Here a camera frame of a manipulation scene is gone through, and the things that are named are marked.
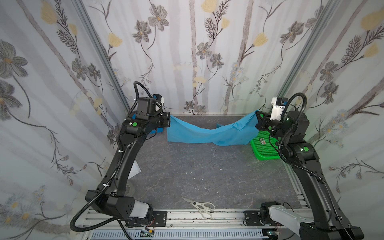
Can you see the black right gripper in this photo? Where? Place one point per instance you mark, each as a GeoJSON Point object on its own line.
{"type": "Point", "coordinates": [261, 121]}

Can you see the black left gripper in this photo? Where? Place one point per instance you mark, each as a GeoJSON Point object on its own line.
{"type": "Point", "coordinates": [165, 120]}

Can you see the teal t-shirt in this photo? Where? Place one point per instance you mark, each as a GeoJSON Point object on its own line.
{"type": "Point", "coordinates": [239, 133]}

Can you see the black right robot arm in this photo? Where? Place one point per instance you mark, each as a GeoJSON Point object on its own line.
{"type": "Point", "coordinates": [288, 124]}

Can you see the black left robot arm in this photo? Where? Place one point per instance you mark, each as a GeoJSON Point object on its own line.
{"type": "Point", "coordinates": [109, 198]}

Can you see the folded blue t-shirt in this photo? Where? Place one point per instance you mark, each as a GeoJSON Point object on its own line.
{"type": "Point", "coordinates": [139, 122]}

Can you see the green plastic basket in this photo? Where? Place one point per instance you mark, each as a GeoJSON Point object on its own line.
{"type": "Point", "coordinates": [265, 152]}

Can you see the white paper sheet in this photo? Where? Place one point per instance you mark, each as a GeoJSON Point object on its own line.
{"type": "Point", "coordinates": [134, 170]}

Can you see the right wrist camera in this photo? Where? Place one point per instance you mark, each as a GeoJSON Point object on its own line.
{"type": "Point", "coordinates": [278, 105]}

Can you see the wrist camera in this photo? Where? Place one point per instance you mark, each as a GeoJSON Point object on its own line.
{"type": "Point", "coordinates": [278, 105]}
{"type": "Point", "coordinates": [159, 99]}

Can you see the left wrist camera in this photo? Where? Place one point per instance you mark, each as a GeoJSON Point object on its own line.
{"type": "Point", "coordinates": [159, 99]}

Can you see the black rail bracket right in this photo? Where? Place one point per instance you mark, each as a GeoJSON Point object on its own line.
{"type": "Point", "coordinates": [252, 218]}

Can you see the black rail bracket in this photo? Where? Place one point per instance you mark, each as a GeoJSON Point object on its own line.
{"type": "Point", "coordinates": [159, 219]}
{"type": "Point", "coordinates": [252, 218]}

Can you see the black rail bracket left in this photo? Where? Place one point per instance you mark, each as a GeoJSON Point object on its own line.
{"type": "Point", "coordinates": [159, 219]}

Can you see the white handled scissors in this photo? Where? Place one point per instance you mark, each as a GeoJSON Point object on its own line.
{"type": "Point", "coordinates": [206, 209]}

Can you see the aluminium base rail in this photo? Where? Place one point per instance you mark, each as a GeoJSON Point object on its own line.
{"type": "Point", "coordinates": [189, 225]}

